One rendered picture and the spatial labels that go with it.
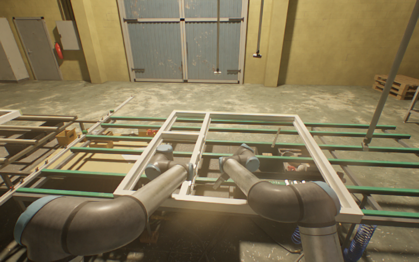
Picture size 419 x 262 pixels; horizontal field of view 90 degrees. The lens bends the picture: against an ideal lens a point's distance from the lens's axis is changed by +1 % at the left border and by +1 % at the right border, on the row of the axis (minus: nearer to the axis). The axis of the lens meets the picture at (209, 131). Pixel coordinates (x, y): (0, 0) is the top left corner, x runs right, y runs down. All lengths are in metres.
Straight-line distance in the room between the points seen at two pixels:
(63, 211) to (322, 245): 0.70
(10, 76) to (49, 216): 9.99
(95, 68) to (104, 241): 8.14
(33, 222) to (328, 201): 0.78
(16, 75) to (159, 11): 5.71
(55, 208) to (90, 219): 0.09
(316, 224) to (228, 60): 7.00
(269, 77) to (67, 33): 6.85
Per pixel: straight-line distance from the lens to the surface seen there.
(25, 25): 10.23
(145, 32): 7.93
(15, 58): 10.49
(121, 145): 2.65
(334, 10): 8.10
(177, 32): 7.64
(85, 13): 8.41
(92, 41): 8.42
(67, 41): 9.11
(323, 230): 0.78
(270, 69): 7.35
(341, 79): 8.56
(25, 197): 1.96
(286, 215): 0.73
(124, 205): 0.58
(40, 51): 10.10
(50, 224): 0.60
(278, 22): 7.24
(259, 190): 0.75
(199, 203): 1.36
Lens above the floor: 1.89
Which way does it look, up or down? 27 degrees down
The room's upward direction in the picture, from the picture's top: straight up
